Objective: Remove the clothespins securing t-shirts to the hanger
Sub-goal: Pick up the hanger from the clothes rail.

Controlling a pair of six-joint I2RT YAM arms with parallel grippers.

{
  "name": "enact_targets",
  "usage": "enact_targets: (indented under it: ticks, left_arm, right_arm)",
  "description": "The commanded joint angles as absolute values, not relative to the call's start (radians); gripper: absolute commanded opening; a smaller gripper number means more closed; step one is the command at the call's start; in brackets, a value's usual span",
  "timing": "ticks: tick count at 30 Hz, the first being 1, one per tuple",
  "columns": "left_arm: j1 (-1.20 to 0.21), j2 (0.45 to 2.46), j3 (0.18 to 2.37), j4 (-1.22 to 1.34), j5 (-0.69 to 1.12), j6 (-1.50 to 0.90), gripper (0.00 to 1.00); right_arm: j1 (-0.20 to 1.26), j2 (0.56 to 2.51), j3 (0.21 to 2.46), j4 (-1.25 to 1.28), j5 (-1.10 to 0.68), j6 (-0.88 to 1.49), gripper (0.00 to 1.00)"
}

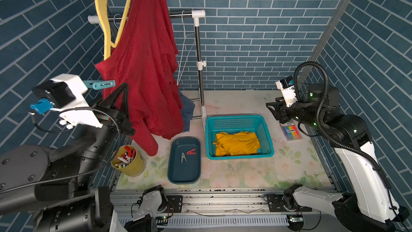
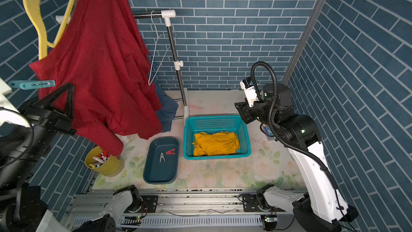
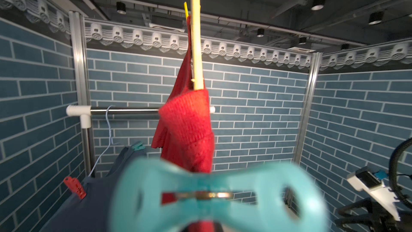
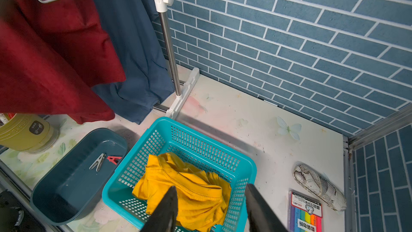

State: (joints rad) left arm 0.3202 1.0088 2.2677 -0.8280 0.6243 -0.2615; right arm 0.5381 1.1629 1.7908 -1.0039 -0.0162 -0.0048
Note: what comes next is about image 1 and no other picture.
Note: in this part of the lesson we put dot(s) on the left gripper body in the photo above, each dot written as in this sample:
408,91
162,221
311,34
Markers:
114,121

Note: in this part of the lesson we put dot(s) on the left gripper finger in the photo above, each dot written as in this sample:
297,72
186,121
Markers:
108,102
123,91

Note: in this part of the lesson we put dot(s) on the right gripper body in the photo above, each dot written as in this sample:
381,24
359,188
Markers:
284,113

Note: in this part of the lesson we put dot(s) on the red t-shirt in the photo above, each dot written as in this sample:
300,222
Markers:
146,59

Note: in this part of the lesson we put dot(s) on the yellow t-shirt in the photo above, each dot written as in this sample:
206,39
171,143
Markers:
238,144

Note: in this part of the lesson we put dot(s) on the grey clothespin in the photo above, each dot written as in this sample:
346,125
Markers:
183,158

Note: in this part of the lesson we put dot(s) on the red clothespin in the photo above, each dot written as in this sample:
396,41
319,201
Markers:
191,152

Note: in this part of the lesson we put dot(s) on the yellow plastic hanger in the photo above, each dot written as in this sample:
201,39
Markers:
102,14

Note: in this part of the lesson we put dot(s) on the white wire hanger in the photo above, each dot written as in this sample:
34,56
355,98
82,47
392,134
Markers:
181,64

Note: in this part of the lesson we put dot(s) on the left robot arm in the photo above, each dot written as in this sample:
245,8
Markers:
56,184

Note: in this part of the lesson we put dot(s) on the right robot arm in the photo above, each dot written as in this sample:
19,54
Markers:
308,99

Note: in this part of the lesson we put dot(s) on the rainbow marker pack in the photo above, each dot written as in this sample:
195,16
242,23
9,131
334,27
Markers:
290,131

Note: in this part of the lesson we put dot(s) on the yellow bowl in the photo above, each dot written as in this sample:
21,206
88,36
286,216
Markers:
129,161

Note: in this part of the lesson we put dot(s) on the teal plastic basket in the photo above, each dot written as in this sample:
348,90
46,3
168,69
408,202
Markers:
236,124

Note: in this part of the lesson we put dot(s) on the blue grey t-shirt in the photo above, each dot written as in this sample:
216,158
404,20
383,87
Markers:
187,111

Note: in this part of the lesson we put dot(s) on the dark teal tray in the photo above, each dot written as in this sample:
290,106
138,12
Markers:
184,165

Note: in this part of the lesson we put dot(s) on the metal clothes rack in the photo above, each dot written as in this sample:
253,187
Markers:
196,15

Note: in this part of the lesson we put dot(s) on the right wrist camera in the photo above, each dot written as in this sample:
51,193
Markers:
287,87

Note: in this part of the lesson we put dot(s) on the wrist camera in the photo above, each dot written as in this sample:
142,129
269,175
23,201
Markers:
64,94
287,87

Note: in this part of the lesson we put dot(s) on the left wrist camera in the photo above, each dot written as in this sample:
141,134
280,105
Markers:
64,94

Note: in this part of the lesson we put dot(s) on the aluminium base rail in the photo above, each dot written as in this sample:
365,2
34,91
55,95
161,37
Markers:
257,205

